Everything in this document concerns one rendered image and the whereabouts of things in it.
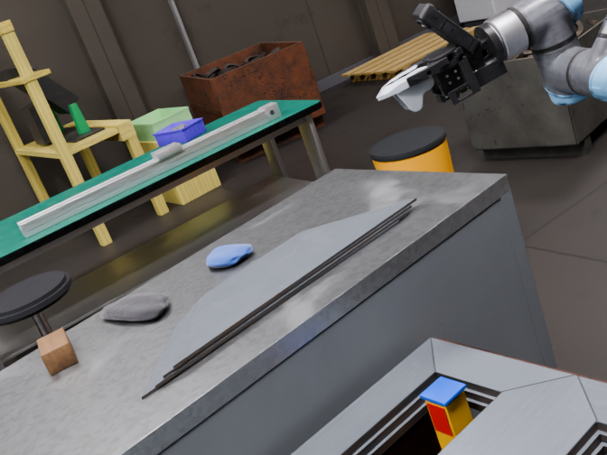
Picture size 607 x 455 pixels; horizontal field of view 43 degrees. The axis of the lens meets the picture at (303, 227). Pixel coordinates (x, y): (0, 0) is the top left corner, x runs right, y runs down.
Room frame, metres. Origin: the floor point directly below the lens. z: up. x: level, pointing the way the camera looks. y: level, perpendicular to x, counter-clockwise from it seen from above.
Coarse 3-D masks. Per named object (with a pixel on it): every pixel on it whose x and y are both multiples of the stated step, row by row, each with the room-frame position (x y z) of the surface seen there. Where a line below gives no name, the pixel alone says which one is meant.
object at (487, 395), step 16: (416, 400) 1.21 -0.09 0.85; (480, 400) 1.16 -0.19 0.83; (400, 416) 1.18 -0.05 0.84; (416, 416) 1.19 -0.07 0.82; (368, 432) 1.15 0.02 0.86; (384, 432) 1.16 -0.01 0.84; (400, 432) 1.17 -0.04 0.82; (592, 432) 0.96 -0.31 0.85; (352, 448) 1.13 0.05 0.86; (368, 448) 1.14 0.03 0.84; (384, 448) 1.15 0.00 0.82; (576, 448) 0.94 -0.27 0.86; (592, 448) 0.95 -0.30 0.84
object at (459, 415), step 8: (456, 400) 1.14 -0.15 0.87; (464, 400) 1.15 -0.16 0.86; (448, 408) 1.12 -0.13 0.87; (456, 408) 1.13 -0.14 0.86; (464, 408) 1.14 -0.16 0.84; (448, 416) 1.12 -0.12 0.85; (456, 416) 1.13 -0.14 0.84; (464, 416) 1.14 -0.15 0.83; (456, 424) 1.13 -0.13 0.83; (464, 424) 1.14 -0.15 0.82; (440, 432) 1.15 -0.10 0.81; (456, 432) 1.12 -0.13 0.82; (440, 440) 1.16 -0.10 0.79; (448, 440) 1.14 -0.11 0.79
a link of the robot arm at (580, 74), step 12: (600, 36) 1.14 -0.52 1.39; (588, 48) 1.19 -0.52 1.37; (600, 48) 1.13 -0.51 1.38; (576, 60) 1.17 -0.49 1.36; (588, 60) 1.14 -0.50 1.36; (600, 60) 1.11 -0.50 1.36; (576, 72) 1.16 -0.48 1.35; (588, 72) 1.13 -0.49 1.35; (600, 72) 1.10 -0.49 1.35; (576, 84) 1.16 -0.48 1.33; (588, 84) 1.12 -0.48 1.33; (600, 84) 1.09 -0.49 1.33; (588, 96) 1.15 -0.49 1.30; (600, 96) 1.11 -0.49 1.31
